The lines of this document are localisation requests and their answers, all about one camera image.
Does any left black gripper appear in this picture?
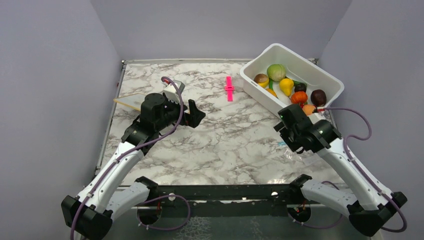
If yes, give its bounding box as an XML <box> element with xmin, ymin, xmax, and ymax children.
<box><xmin>155</xmin><ymin>94</ymin><xmax>206</xmax><ymax>132</ymax></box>

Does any orange pumpkin toy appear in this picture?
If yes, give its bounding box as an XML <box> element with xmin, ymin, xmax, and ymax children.
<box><xmin>290</xmin><ymin>91</ymin><xmax>308</xmax><ymax>105</ymax></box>

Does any clear zip top bag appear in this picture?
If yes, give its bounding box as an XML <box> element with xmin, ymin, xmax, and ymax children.
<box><xmin>277</xmin><ymin>141</ymin><xmax>339</xmax><ymax>183</ymax></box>

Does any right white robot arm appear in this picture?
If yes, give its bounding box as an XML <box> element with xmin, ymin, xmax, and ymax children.
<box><xmin>274</xmin><ymin>104</ymin><xmax>408</xmax><ymax>237</ymax></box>

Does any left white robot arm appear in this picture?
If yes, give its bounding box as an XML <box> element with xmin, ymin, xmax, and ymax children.
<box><xmin>61</xmin><ymin>93</ymin><xmax>206</xmax><ymax>240</ymax></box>

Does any peach toy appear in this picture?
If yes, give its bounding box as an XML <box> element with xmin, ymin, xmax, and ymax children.
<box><xmin>302</xmin><ymin>104</ymin><xmax>318</xmax><ymax>116</ymax></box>

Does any dark maroon plum toy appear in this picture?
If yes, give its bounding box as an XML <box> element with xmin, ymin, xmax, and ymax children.
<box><xmin>310</xmin><ymin>89</ymin><xmax>327</xmax><ymax>107</ymax></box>

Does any dark avocado toy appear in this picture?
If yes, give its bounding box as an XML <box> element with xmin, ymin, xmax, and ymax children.
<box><xmin>294</xmin><ymin>83</ymin><xmax>307</xmax><ymax>93</ymax></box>

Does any pink plastic clip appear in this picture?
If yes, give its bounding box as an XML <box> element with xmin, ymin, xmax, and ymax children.
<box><xmin>224</xmin><ymin>76</ymin><xmax>235</xmax><ymax>102</ymax></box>

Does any orange carrot toy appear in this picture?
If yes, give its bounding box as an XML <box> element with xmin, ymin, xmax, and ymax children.
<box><xmin>265</xmin><ymin>88</ymin><xmax>278</xmax><ymax>98</ymax></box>

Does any green cucumber toy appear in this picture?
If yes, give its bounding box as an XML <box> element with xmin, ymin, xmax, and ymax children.
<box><xmin>268</xmin><ymin>79</ymin><xmax>274</xmax><ymax>90</ymax></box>

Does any white plastic bin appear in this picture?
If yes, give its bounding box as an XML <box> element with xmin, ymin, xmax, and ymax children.
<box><xmin>239</xmin><ymin>43</ymin><xmax>345</xmax><ymax>116</ymax></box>

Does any green cabbage toy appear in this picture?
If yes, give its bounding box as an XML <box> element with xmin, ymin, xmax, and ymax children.
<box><xmin>266</xmin><ymin>64</ymin><xmax>286</xmax><ymax>82</ymax></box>

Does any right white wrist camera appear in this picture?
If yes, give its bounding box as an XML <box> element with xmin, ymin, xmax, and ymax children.
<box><xmin>308</xmin><ymin>112</ymin><xmax>326</xmax><ymax>124</ymax></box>

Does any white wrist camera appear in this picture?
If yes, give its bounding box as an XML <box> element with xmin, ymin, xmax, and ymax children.
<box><xmin>162</xmin><ymin>79</ymin><xmax>185</xmax><ymax>104</ymax></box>
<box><xmin>308</xmin><ymin>112</ymin><xmax>326</xmax><ymax>124</ymax></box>

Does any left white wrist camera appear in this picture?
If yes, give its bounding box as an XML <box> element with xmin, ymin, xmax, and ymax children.
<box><xmin>162</xmin><ymin>79</ymin><xmax>185</xmax><ymax>104</ymax></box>

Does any black metal base rail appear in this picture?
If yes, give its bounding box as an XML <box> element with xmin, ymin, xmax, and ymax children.
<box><xmin>136</xmin><ymin>176</ymin><xmax>312</xmax><ymax>224</ymax></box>

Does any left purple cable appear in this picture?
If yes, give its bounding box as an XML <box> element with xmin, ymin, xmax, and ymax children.
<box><xmin>69</xmin><ymin>76</ymin><xmax>185</xmax><ymax>240</ymax></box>

